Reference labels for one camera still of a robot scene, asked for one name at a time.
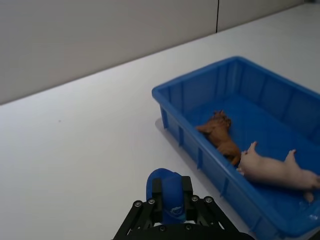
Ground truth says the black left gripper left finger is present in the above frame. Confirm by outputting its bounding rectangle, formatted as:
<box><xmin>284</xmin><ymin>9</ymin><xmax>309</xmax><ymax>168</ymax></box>
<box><xmin>111</xmin><ymin>178</ymin><xmax>165</xmax><ymax>240</ymax></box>

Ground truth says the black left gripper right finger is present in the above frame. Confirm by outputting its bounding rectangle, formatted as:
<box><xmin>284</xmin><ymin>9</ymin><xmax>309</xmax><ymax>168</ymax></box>
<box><xmin>181</xmin><ymin>175</ymin><xmax>241</xmax><ymax>235</ymax></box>

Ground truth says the brown toy lion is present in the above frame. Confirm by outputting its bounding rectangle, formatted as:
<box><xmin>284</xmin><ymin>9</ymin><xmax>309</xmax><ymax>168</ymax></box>
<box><xmin>195</xmin><ymin>109</ymin><xmax>242</xmax><ymax>166</ymax></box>

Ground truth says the blue plastic bin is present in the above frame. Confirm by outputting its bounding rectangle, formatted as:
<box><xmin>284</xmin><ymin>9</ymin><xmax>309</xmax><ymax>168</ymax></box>
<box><xmin>151</xmin><ymin>56</ymin><xmax>320</xmax><ymax>240</ymax></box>

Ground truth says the blue toy sea animal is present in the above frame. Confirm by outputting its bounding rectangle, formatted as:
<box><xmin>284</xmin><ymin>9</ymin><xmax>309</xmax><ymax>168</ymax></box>
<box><xmin>145</xmin><ymin>167</ymin><xmax>187</xmax><ymax>224</ymax></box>

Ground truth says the pink toy pig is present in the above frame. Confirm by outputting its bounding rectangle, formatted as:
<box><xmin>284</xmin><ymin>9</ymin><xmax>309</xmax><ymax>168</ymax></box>
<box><xmin>236</xmin><ymin>141</ymin><xmax>320</xmax><ymax>203</ymax></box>

